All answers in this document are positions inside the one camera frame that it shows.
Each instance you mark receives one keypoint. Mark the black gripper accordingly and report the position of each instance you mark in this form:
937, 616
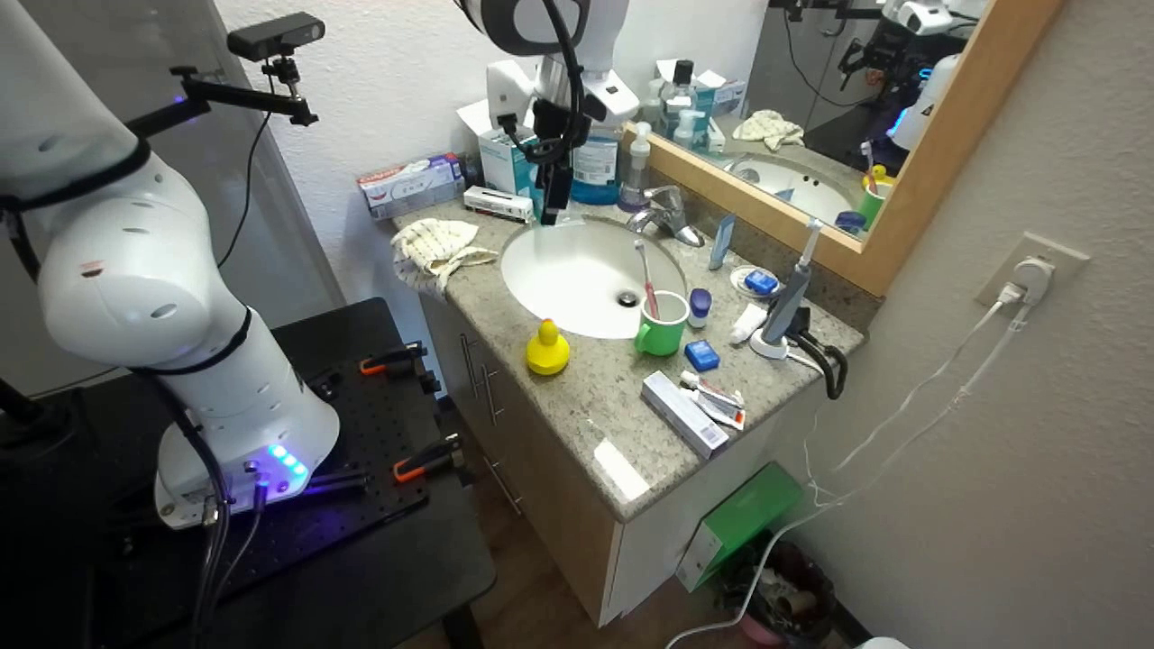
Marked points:
556, 131

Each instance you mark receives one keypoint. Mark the yellow rubber duck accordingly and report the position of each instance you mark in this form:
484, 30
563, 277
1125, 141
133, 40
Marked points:
548, 351

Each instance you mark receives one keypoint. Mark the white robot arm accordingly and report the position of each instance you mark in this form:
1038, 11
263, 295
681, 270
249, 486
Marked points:
133, 278

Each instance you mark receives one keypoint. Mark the white oval sink basin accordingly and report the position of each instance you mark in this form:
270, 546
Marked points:
586, 277

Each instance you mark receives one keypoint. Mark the blue mouthwash bottle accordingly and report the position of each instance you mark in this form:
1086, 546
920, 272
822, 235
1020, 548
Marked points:
598, 166

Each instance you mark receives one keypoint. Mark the white tube near box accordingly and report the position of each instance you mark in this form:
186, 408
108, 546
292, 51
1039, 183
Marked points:
501, 203

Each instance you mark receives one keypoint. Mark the small clear pump bottle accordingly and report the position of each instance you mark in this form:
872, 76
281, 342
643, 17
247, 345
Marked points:
634, 179

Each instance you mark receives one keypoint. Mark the open white box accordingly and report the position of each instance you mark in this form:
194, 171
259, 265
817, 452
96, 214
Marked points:
501, 161

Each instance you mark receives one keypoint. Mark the chrome faucet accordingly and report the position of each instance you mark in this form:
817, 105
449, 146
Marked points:
667, 211

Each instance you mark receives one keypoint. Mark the beige cloth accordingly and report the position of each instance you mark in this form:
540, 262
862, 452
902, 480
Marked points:
432, 252

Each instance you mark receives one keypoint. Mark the green cup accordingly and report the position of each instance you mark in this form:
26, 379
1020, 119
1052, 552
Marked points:
667, 319

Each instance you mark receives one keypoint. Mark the white vanity cabinet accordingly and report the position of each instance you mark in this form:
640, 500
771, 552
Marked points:
602, 479

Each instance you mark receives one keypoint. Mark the tissue pack box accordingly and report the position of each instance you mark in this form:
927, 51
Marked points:
414, 185

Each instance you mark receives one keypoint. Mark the blue contact lens case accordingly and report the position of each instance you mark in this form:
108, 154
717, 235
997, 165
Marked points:
764, 283

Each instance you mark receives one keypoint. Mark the blue floss container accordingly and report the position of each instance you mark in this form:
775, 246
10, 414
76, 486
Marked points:
700, 354

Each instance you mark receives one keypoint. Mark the orange clamp upper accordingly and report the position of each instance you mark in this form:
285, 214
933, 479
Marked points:
390, 362

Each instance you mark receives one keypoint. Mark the orange clamp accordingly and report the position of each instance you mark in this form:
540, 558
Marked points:
390, 362
427, 463

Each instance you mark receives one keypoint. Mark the electric toothbrush on charger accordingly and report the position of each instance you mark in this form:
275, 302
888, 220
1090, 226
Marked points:
771, 342

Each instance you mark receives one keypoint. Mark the toothpaste tube white red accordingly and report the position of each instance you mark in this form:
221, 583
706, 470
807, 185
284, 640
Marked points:
717, 405

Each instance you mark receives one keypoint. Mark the wood framed mirror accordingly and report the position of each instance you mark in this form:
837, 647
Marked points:
902, 83

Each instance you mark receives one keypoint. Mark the orange clamp lower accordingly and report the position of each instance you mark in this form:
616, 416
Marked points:
427, 463

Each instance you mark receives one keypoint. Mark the green box on cabinet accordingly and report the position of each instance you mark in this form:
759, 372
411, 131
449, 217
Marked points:
736, 522

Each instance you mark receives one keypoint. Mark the black robot table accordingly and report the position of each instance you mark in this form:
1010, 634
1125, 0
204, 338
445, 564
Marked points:
350, 564

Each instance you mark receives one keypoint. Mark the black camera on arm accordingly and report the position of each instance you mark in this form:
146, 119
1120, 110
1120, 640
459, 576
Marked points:
275, 36

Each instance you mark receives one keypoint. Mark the white wall outlet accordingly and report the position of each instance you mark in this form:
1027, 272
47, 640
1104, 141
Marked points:
1034, 270

